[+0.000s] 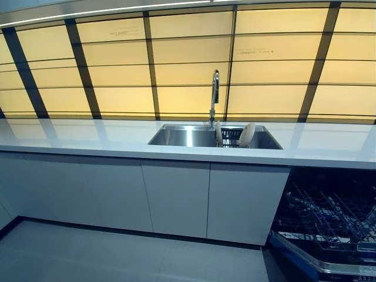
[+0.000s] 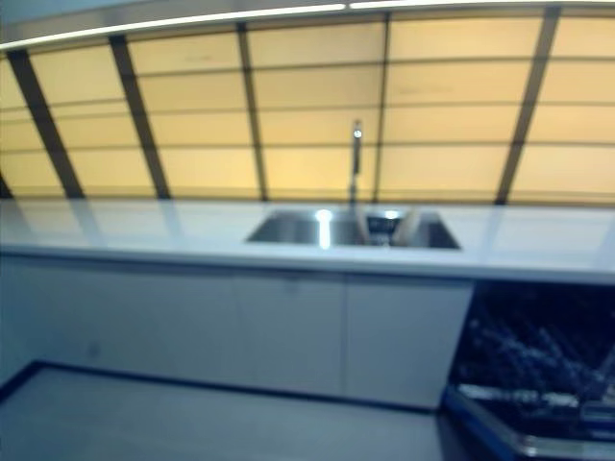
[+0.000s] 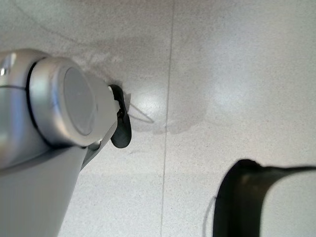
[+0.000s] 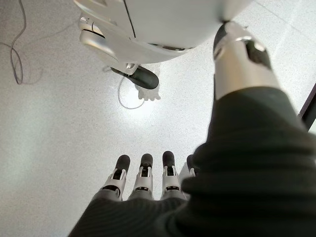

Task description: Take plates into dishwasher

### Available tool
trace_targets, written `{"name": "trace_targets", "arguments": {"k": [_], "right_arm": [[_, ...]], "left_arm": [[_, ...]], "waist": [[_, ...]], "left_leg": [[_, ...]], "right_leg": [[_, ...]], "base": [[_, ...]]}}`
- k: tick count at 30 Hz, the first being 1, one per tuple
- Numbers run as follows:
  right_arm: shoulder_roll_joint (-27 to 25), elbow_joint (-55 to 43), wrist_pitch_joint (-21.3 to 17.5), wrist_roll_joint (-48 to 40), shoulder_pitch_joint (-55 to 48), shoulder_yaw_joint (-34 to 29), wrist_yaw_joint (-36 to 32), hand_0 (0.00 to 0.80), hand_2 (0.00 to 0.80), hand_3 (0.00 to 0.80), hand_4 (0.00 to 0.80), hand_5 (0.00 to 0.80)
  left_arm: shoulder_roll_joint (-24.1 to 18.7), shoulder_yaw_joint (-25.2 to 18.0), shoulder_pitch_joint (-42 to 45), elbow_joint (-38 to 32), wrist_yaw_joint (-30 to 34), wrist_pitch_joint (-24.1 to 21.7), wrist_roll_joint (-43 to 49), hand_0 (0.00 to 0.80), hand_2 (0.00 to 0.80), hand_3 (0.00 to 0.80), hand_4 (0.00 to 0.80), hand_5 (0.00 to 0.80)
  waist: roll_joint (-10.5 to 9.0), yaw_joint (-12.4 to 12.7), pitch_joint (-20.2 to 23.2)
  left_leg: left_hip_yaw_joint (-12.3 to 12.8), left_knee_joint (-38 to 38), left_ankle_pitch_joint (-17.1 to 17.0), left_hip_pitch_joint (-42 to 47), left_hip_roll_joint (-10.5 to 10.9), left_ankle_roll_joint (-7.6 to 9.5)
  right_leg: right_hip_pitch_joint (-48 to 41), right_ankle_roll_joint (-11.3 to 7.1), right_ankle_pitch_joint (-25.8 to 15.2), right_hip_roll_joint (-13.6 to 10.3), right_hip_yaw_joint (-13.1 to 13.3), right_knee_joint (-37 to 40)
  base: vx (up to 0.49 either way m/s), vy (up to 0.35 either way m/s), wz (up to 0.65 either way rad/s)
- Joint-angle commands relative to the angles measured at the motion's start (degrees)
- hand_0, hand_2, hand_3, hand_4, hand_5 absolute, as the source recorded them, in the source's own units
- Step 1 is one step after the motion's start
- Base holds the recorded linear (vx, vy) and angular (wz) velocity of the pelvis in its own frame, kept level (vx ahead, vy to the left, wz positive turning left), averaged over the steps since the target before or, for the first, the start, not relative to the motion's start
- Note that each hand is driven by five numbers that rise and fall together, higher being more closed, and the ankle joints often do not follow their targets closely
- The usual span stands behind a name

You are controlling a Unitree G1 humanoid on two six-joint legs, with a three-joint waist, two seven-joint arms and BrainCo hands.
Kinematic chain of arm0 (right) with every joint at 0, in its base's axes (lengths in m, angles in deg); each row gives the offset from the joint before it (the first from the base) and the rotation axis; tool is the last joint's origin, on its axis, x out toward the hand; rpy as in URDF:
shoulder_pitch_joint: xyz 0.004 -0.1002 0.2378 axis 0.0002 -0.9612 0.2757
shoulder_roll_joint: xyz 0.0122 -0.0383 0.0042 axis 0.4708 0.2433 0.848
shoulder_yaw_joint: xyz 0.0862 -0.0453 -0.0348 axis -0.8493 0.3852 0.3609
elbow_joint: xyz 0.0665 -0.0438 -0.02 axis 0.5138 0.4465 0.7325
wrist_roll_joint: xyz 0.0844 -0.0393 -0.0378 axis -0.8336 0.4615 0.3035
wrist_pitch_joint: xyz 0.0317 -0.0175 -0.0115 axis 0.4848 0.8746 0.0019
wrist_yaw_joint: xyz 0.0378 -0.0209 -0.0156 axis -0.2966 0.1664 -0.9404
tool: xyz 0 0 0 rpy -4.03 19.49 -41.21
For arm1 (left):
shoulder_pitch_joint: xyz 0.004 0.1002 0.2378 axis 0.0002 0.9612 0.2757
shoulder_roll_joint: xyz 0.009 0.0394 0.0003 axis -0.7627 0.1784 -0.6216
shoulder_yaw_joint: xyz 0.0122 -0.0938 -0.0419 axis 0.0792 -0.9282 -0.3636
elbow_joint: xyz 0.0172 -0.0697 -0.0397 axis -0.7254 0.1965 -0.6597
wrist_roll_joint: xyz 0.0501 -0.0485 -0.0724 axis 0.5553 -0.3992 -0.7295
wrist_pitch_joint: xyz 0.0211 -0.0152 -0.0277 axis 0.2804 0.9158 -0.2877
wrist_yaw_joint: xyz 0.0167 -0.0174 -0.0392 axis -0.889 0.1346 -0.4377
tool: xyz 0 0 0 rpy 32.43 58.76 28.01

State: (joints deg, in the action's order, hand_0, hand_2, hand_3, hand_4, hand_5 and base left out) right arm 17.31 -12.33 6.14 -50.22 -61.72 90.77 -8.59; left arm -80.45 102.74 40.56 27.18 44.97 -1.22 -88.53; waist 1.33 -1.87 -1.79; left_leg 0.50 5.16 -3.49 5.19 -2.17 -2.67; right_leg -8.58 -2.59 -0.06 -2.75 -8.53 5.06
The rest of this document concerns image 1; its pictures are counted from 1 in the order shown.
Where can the black dish drying rack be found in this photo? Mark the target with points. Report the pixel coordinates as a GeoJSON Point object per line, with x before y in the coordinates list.
{"type": "Point", "coordinates": [230, 137]}

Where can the white cabinet door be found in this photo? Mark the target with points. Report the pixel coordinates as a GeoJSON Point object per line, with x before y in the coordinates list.
{"type": "Point", "coordinates": [245, 204]}
{"type": "Point", "coordinates": [177, 196]}
{"type": "Point", "coordinates": [70, 188]}

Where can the stainless steel sink basin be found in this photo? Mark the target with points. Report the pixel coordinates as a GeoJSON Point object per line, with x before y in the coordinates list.
{"type": "Point", "coordinates": [188, 137]}

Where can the large cream round plate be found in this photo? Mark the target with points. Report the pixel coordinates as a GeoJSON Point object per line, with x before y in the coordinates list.
{"type": "Point", "coordinates": [247, 135]}

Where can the thin cream plate edge-on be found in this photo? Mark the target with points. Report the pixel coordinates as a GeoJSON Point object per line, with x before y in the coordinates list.
{"type": "Point", "coordinates": [218, 132]}

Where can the chrome kitchen faucet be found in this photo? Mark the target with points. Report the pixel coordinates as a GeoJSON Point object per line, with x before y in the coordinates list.
{"type": "Point", "coordinates": [215, 88]}

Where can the open dishwasher door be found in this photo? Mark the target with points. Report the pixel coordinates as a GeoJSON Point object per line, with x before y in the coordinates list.
{"type": "Point", "coordinates": [323, 258]}

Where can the overhead led light strip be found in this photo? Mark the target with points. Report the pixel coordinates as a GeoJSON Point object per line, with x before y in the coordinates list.
{"type": "Point", "coordinates": [117, 10]}

